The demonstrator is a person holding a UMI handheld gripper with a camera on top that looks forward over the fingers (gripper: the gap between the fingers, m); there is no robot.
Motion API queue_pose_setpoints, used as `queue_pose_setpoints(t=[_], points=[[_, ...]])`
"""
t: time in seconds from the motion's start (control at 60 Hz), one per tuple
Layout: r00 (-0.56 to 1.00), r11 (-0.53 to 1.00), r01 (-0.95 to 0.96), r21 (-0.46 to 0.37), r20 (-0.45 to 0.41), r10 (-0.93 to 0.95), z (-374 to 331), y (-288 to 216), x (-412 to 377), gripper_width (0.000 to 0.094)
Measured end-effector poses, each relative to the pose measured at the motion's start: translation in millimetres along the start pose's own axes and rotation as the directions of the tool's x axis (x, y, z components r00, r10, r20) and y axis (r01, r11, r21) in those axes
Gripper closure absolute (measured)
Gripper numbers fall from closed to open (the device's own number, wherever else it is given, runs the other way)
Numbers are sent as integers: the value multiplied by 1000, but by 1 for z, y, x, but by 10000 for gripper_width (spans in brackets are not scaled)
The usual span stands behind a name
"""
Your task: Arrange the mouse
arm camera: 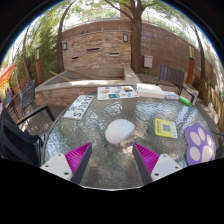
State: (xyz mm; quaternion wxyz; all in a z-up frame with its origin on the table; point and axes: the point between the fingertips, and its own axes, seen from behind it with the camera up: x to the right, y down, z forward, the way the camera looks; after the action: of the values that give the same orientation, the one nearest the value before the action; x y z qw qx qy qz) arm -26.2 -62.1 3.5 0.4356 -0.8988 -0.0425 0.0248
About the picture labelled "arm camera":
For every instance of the grey wall box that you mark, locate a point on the grey wall box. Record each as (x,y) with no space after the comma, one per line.
(148,61)

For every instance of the white flat box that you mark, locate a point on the white flat box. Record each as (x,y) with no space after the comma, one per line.
(150,91)

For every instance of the thin curved tree trunk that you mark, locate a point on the thin curved tree trunk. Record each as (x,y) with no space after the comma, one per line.
(59,50)

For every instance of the green bottle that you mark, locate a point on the green bottle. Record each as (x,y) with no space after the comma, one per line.
(184,100)

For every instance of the wooden lantern post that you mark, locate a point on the wooden lantern post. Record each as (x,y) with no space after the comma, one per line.
(38,66)
(190,66)

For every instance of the colourful printed sheet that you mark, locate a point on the colourful printed sheet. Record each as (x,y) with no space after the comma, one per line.
(116,93)

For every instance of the yellow square card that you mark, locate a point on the yellow square card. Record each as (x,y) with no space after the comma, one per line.
(160,131)

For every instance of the stone raised planter bed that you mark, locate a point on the stone raised planter bed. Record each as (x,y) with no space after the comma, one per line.
(66,91)

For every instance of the thick tree trunk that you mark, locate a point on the thick tree trunk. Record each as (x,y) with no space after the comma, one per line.
(136,43)

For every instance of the slim tree trunk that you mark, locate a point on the slim tree trunk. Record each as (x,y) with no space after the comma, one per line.
(201,56)

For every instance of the white computer mouse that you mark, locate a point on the white computer mouse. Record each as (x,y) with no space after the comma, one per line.
(118,131)

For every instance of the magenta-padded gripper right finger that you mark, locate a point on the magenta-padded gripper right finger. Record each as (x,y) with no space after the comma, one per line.
(165,165)

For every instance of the black metal armchair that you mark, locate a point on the black metal armchair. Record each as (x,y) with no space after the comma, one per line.
(13,140)

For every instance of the wooden stick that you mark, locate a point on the wooden stick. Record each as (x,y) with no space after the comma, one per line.
(60,76)

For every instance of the black wall lamp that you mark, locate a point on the black wall lamp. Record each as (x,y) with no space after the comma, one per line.
(125,37)
(65,46)

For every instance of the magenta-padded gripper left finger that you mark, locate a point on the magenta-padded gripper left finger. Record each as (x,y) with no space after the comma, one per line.
(56,165)

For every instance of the purple paw-shaped mouse pad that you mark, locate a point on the purple paw-shaped mouse pad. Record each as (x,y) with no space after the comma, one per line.
(194,137)

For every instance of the black mesh chair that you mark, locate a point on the black mesh chair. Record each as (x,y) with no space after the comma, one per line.
(27,96)

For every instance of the orange fabric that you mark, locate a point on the orange fabric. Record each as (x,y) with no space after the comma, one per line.
(6,76)

